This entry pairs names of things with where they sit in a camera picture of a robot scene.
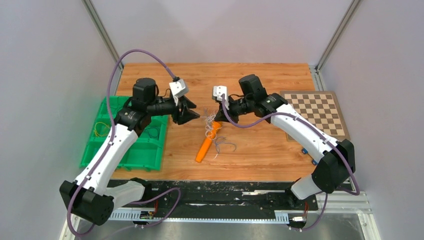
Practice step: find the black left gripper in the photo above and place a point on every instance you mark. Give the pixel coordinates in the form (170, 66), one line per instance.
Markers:
(184, 116)

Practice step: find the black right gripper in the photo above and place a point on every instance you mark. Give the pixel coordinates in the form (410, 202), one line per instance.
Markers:
(221, 115)

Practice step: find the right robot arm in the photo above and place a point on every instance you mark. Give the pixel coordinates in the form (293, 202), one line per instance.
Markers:
(335, 159)

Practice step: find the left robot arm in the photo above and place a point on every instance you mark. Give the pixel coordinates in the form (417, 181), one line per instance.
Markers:
(109, 155)

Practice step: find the orange toy microphone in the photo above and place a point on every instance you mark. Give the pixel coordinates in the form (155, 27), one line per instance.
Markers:
(210, 135)

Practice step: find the green plastic compartment bin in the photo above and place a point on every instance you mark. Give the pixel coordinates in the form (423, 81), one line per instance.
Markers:
(145, 154)

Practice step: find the white toy car blue wheels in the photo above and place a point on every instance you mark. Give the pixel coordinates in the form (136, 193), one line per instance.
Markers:
(306, 152)

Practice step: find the wooden chessboard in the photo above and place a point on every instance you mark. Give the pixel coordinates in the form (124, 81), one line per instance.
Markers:
(320, 108)

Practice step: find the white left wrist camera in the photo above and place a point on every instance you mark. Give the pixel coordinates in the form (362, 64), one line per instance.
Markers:
(178, 90)

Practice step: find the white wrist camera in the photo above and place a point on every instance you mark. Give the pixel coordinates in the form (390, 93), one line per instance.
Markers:
(220, 94)
(178, 90)

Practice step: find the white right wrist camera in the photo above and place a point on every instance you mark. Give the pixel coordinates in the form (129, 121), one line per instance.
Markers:
(220, 94)

